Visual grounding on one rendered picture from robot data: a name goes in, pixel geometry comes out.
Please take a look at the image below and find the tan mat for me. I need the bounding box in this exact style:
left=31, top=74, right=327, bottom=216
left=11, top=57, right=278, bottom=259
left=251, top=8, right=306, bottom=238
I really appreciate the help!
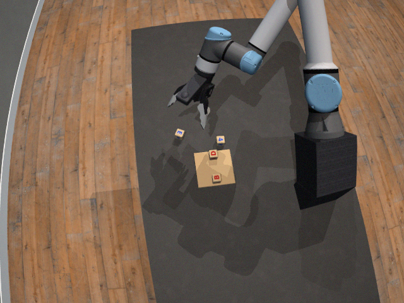
left=194, top=150, right=235, bottom=188

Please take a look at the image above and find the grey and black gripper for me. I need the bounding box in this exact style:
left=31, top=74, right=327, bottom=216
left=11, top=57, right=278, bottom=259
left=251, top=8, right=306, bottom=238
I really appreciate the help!
left=168, top=66, right=215, bottom=129

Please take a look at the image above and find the wooden letter block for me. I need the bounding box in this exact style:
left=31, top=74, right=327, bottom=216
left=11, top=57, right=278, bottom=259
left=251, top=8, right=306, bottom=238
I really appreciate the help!
left=175, top=129, right=185, bottom=140
left=216, top=136, right=225, bottom=146
left=209, top=150, right=218, bottom=160
left=212, top=174, right=221, bottom=184

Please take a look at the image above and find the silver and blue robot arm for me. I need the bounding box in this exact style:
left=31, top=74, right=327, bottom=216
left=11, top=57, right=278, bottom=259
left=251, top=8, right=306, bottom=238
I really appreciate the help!
left=176, top=0, right=344, bottom=139

